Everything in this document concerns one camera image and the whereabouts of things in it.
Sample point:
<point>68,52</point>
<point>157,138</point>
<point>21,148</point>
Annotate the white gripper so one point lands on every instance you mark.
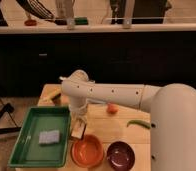
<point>79,113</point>

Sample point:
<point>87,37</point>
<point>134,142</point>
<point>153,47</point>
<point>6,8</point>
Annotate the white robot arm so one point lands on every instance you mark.
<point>172,110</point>

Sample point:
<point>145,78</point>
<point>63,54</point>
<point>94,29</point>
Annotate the orange-red bowl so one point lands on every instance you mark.
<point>87,152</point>

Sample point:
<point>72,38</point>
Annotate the dark purple bowl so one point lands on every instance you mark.
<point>120,156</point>

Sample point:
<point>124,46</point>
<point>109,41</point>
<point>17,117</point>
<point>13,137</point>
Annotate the orange peach fruit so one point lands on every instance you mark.
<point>111,108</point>

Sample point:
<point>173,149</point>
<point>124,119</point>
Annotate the blue sponge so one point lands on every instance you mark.
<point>49,137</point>

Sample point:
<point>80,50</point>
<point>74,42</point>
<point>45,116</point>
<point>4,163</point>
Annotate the wooden cutting board table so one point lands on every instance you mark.
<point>110,128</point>

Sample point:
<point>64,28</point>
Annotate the green plastic tray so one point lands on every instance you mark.
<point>28,152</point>

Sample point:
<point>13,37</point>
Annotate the black chair base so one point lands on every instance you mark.
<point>5,114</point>

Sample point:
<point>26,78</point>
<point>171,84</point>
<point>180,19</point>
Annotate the red object on counter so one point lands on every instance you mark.
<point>30,23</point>

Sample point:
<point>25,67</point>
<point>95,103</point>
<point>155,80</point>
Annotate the person in dark clothes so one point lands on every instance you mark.
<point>145,11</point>

